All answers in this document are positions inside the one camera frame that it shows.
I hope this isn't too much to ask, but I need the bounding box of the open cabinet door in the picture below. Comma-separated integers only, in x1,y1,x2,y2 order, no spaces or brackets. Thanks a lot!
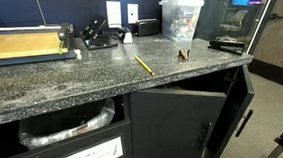
128,83,232,158

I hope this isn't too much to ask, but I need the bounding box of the brown wooden door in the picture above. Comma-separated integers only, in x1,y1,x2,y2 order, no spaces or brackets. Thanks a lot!
248,0,283,79

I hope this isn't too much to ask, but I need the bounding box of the yellow pencil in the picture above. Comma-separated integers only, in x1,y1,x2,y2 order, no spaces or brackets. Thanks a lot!
133,53,156,78

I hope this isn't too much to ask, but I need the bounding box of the black white tape dispenser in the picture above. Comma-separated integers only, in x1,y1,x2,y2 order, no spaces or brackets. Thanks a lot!
117,23,135,45

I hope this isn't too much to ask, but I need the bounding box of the small brown clip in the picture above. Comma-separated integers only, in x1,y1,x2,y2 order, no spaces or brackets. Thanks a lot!
177,47,192,61

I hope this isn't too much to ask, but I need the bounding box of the black rectangular box device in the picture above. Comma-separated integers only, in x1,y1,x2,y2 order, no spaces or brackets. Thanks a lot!
133,18,162,38

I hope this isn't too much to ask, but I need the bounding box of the black hole punch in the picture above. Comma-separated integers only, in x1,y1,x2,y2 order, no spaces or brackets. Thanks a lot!
78,13,119,52

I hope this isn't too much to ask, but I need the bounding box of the small white cap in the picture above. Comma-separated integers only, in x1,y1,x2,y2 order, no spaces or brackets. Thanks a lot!
73,48,83,61

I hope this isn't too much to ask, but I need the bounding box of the clear lidded plastic container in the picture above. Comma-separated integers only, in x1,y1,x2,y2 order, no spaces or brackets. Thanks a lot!
158,0,209,43

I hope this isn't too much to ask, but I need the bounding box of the black stapler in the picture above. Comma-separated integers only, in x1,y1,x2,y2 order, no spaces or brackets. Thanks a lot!
207,37,248,58

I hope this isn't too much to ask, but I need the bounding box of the clear plastic trash bag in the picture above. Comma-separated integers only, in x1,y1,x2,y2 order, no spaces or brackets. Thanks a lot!
15,97,119,153

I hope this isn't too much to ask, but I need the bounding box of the grey office chair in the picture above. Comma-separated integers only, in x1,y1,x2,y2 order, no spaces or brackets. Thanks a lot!
213,8,251,45

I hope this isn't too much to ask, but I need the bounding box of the yellow board paper cutter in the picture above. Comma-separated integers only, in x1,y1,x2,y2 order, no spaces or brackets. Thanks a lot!
0,22,78,69

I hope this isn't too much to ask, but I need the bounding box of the small white wall plate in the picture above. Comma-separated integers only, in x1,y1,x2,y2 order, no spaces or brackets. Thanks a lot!
125,2,141,25

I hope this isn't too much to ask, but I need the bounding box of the tall white wall plate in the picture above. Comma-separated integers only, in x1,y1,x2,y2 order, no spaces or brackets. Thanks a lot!
105,0,124,29

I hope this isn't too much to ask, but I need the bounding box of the black cabinet door long handle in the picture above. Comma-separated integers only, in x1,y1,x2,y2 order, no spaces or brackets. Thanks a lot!
196,63,260,158

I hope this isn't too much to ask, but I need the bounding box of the white glass door frame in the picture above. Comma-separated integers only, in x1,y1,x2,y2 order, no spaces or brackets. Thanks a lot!
241,0,283,55

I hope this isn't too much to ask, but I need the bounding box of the black lever door handle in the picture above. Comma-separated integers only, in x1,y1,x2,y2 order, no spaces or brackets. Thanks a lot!
268,11,283,22

